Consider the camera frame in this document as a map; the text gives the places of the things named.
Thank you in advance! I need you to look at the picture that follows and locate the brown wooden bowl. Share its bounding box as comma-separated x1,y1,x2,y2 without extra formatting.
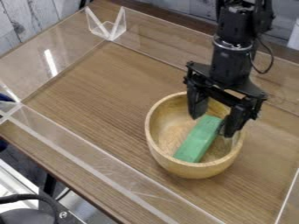
144,92,244,179

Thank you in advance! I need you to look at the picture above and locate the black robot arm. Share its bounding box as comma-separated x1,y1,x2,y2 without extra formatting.
182,0,274,138

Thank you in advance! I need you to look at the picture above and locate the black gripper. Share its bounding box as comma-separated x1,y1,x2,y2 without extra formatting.
182,39,266,138

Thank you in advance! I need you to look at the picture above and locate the black table leg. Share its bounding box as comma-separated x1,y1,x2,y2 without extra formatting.
42,174,57,197

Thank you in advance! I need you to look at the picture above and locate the blue object left edge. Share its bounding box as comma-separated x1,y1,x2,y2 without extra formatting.
0,92,15,152

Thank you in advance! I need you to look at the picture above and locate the green rectangular block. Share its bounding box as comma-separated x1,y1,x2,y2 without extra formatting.
172,115,221,163

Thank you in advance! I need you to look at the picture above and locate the clear acrylic tray enclosure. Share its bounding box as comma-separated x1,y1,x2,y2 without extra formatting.
0,0,299,224

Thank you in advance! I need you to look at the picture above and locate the black cable bottom left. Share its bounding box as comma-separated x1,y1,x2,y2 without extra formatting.
0,192,54,224

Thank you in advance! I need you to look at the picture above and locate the metal bracket with screw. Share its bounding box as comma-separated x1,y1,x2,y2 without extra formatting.
37,192,86,224

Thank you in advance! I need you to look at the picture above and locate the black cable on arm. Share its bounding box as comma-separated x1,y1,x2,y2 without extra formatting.
248,36,274,74

